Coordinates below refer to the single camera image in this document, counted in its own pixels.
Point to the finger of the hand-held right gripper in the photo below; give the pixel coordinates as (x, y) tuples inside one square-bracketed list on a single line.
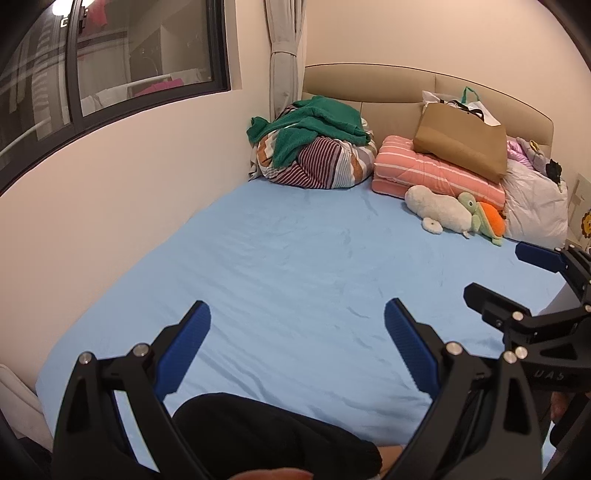
[(489, 307), (540, 256)]

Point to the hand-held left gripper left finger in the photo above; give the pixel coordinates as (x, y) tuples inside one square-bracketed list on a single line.
[(184, 350)]

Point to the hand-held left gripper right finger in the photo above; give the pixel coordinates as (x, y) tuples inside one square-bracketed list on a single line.
[(411, 346)]

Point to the white pillow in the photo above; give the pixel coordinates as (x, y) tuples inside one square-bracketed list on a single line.
[(535, 203)]

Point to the folded lion print mat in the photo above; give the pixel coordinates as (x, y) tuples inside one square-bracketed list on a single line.
[(582, 217)]

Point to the green turtle plush toy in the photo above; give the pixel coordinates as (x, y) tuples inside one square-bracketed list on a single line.
[(489, 219)]

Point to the black cloth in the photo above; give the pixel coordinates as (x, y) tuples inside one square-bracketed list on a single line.
[(554, 170)]

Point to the lilac grey jacket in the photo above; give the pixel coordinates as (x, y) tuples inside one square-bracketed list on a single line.
[(538, 154)]

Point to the pink shiny quilt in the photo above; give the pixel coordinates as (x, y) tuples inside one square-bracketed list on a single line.
[(517, 151)]

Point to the person's leg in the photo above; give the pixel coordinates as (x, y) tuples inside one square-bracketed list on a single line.
[(258, 429)]

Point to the white plush toy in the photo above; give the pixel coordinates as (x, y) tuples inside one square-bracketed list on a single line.
[(438, 207)]

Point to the blue bed sheet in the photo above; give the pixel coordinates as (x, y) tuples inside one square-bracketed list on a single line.
[(300, 258)]

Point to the brown paper bag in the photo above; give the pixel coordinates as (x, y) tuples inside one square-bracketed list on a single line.
[(461, 138)]

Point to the pink striped pillow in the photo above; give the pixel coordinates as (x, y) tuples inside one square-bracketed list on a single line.
[(415, 166)]

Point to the striped blanket bundle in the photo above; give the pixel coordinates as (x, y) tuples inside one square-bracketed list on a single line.
[(323, 161)]

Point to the beige headboard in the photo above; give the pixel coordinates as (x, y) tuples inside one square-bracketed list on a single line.
[(392, 87)]

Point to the green towel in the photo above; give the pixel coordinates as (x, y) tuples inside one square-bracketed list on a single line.
[(323, 115)]

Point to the dark framed window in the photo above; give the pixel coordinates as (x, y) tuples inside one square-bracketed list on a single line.
[(138, 55)]

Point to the grey curtain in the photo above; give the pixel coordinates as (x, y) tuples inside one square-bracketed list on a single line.
[(286, 60)]

